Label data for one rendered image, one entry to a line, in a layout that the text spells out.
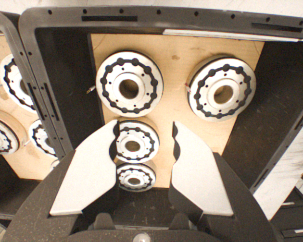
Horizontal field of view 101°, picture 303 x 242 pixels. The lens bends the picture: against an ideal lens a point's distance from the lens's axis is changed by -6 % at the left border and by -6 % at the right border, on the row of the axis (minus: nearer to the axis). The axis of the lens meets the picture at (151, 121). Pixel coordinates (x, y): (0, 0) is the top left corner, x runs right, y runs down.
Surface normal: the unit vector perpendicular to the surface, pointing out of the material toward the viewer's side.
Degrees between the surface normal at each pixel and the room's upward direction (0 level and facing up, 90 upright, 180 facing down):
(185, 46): 0
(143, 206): 90
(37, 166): 0
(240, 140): 90
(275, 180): 0
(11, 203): 90
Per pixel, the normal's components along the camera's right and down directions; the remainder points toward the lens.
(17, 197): 0.03, -0.86
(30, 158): -0.03, 0.51
